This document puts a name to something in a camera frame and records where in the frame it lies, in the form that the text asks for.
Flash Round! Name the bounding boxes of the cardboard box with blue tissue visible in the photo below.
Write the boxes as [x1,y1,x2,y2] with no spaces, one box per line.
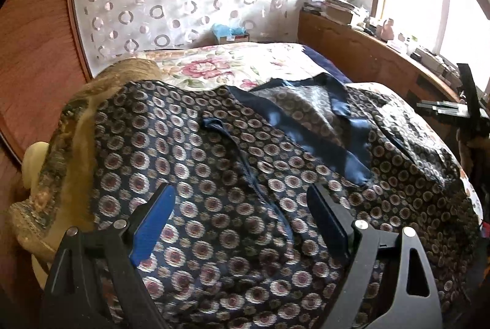
[210,23,251,44]

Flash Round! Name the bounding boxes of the navy medallion-print garment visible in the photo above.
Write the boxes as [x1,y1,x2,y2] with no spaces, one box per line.
[57,74,483,329]

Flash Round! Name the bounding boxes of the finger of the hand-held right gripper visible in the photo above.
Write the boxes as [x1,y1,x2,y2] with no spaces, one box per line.
[457,63,484,132]
[416,100,469,118]

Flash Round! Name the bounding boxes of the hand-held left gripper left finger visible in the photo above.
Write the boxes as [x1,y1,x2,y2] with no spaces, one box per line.
[40,183,177,329]

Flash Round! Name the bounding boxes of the dark blue blanket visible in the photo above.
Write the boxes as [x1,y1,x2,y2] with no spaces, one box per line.
[302,45,353,84]

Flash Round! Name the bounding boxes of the pink figurine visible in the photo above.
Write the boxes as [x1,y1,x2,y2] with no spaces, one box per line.
[377,18,397,40]

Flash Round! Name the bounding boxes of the gold embroidered pillow cover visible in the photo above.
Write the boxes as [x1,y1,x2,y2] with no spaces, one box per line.
[8,59,161,264]

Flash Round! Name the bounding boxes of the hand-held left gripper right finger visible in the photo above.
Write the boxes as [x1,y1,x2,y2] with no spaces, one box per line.
[306,183,445,329]

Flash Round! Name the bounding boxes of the floral quilt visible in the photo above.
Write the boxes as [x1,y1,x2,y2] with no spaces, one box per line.
[130,42,387,94]

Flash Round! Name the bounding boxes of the white boxes on ledge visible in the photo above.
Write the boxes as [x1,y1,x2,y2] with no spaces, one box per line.
[411,46,462,82]

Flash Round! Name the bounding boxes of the cream round cushion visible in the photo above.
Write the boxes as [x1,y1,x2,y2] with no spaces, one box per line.
[21,142,50,197]

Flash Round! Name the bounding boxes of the wooden wardrobe panel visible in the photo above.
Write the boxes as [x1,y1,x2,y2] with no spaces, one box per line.
[0,0,92,165]

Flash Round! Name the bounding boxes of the stack of books and papers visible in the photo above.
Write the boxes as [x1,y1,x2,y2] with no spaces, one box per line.
[300,0,370,27]

